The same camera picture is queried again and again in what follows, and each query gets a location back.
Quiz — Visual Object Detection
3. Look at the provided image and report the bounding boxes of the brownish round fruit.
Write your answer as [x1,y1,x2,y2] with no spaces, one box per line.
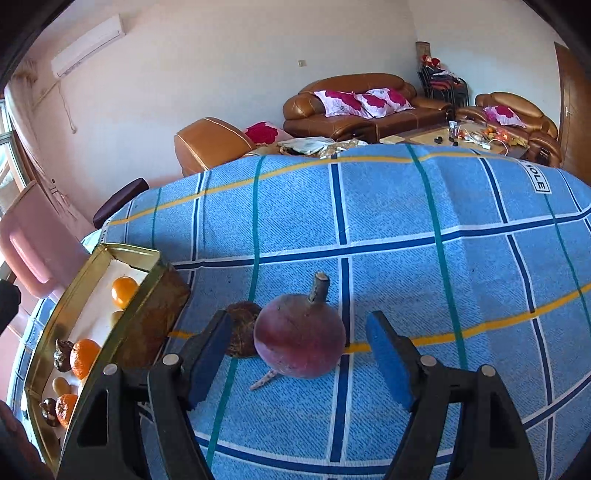
[109,310,123,329]

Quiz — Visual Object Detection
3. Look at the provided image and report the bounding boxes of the small smooth orange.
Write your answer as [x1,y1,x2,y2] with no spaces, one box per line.
[110,276,138,310]

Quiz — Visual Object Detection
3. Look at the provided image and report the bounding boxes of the person's left hand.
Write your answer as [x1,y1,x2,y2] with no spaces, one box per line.
[1,401,54,479]

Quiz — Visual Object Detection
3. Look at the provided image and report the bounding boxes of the mandarin orange with stem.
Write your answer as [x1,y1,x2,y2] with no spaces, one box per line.
[55,393,78,429]

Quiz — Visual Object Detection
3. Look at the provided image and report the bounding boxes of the pink electric kettle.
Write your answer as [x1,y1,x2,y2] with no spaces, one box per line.
[0,182,90,302]

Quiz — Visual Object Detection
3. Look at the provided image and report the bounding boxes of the dark red passion fruit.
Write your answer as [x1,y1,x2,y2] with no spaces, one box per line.
[39,398,60,428]

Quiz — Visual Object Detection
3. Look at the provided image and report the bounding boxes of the small yellow-brown fruit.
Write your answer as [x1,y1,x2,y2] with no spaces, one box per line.
[52,377,71,397]

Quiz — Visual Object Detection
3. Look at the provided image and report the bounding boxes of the dark dried fruit near tin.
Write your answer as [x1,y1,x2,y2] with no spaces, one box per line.
[53,339,74,373]

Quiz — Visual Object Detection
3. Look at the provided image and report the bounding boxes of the large mandarin orange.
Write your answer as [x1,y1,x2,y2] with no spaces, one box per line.
[69,339,101,380]

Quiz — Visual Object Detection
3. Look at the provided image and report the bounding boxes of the gold metal tin tray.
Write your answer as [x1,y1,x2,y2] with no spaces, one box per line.
[24,243,190,473]

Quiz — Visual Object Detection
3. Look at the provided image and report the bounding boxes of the dark round stool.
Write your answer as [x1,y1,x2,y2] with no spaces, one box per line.
[92,178,149,230]

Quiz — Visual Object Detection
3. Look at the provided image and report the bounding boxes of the dark wrinkled passion fruit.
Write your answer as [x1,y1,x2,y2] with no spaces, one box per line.
[225,301,262,358]

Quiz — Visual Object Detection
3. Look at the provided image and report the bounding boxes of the blue plaid tablecloth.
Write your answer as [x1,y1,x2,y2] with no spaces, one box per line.
[6,143,591,480]

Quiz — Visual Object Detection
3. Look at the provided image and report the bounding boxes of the purple round radish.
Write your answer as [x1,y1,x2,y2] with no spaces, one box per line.
[250,271,346,390]

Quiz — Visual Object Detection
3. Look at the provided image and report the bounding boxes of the brown leather armchair left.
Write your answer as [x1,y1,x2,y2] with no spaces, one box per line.
[173,117,256,177]

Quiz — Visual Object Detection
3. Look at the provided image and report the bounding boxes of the brown leather armchair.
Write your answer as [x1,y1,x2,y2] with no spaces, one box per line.
[456,92,562,167]
[173,117,256,177]

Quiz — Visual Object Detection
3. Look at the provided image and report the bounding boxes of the red pillow on left armchair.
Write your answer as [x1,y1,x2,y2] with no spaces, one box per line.
[243,121,293,145]

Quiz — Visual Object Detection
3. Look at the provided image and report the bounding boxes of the coffee table with snacks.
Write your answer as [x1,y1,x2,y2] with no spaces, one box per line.
[380,120,528,158]

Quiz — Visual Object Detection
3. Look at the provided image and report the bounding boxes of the floral pillow on right armchair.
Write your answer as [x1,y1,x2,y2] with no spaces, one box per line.
[483,105,526,128]

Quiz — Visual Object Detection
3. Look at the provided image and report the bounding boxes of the brown leather armchair right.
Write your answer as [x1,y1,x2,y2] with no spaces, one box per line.
[456,92,562,167]

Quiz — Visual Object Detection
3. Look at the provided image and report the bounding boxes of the brown leather three-seat sofa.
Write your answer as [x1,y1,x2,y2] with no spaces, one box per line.
[283,73,454,143]

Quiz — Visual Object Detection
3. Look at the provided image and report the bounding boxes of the white pink floral pillow right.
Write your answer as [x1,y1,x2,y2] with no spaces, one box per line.
[355,88,414,119]

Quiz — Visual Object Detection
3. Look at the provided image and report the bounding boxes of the white pink floral pillow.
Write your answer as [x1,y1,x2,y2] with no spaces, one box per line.
[314,90,372,119]
[355,88,414,119]

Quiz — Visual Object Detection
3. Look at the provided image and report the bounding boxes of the stacked dark chairs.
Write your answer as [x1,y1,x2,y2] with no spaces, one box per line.
[418,54,470,108]

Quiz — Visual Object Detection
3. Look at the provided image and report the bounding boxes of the white pink floral pillow left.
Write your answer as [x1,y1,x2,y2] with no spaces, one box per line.
[314,90,372,119]

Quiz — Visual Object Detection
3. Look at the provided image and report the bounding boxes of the brown wooden door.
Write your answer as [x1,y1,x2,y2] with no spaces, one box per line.
[555,43,591,184]

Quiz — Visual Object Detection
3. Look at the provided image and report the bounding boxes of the window with frame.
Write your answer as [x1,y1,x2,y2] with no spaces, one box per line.
[0,99,29,215]

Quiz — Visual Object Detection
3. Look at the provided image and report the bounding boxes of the white wall air conditioner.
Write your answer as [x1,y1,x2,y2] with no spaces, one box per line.
[51,15,125,79]

